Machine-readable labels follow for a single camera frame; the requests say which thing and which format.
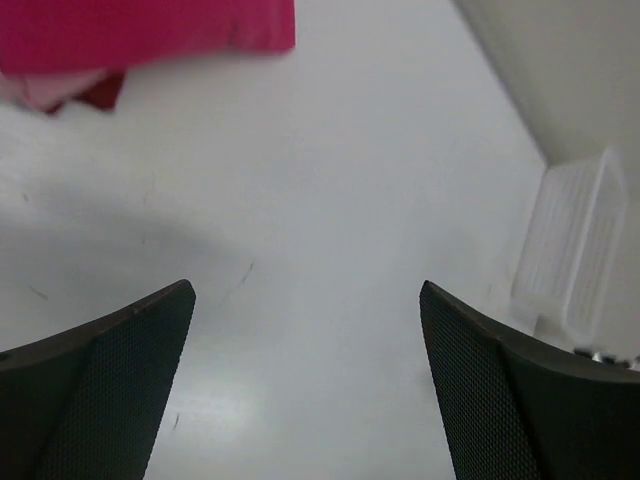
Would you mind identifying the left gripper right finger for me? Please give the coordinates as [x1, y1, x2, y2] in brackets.
[420, 281, 639, 479]

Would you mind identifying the light pink t-shirt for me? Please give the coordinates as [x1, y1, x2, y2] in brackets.
[1, 70, 111, 113]

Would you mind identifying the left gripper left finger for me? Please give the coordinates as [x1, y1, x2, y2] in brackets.
[1, 280, 196, 479]

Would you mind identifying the red t-shirt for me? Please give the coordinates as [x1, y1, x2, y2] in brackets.
[45, 71, 127, 115]

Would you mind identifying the white plastic basket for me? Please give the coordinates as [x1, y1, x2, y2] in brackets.
[511, 147, 629, 344]

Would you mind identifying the hot pink t-shirt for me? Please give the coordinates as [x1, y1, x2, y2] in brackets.
[1, 0, 296, 74]

